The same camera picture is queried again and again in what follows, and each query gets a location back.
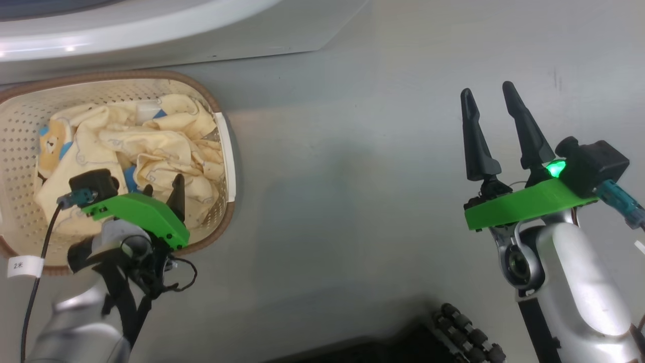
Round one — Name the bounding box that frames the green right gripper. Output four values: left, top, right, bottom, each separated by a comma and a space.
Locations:
460, 81, 600, 231

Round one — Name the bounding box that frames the white tag on left cable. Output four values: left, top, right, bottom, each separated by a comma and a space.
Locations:
7, 256, 44, 279

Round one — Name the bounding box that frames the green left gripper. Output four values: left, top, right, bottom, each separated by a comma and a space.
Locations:
81, 174, 190, 250

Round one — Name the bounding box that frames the white front-load washing machine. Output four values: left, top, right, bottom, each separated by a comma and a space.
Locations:
0, 0, 371, 84

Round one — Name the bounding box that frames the right camera cable teal plug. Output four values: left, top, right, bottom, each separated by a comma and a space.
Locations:
597, 180, 645, 230

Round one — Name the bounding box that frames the cream perforated laundry basket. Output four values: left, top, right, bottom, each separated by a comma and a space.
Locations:
0, 70, 237, 277

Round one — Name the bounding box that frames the left camera cable teal plug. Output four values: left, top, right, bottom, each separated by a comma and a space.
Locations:
20, 189, 99, 363

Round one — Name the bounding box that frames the camera cable teal plug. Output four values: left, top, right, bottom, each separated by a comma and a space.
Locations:
597, 180, 645, 230
20, 189, 99, 363

